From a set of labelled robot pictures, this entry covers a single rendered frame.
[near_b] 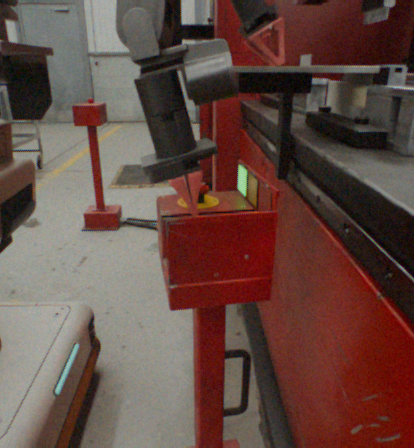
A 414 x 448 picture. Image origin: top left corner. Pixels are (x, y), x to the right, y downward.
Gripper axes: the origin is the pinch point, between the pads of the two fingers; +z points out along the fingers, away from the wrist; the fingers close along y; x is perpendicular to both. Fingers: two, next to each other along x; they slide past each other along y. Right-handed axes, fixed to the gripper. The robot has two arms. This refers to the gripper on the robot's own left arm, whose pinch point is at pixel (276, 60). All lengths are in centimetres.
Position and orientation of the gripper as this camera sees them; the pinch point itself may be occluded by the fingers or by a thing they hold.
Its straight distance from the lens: 84.1
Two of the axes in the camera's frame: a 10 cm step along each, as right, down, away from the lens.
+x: -8.6, 4.8, 1.6
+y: -0.4, -3.8, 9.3
